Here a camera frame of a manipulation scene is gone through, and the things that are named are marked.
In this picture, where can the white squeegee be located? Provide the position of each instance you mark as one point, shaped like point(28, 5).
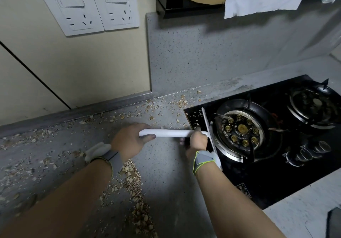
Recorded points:
point(170, 133)

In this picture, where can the grey white wrist band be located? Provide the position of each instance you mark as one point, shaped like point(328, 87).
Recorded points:
point(106, 156)
point(205, 159)

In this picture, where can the white wall socket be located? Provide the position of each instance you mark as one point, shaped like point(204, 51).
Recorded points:
point(74, 11)
point(117, 6)

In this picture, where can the person's right thumb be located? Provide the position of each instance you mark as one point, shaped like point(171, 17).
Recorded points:
point(198, 130)

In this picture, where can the dark flat object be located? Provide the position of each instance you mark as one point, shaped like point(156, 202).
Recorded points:
point(335, 223)

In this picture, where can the person's left hand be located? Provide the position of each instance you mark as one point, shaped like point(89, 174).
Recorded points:
point(127, 140)

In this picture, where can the scattered brown crumbs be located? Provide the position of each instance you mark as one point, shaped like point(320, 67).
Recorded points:
point(130, 176)

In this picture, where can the gas burner with brass head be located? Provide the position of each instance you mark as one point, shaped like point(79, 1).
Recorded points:
point(242, 130)

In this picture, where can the person's right hand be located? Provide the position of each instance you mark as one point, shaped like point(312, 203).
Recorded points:
point(197, 144)

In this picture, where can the black glass gas stove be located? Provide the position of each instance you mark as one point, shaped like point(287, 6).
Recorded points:
point(279, 182)

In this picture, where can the person's left forearm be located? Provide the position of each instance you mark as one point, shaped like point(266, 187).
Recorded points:
point(64, 203)

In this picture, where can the person's right forearm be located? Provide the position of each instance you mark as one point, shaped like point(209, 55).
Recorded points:
point(231, 206)

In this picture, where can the chrome stove knob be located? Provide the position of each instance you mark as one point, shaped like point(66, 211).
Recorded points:
point(301, 156)
point(321, 147)

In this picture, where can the gas burner with dark head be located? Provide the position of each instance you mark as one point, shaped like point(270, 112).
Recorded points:
point(315, 104)

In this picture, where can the person's left thumb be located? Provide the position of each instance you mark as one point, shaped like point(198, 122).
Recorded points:
point(147, 138)

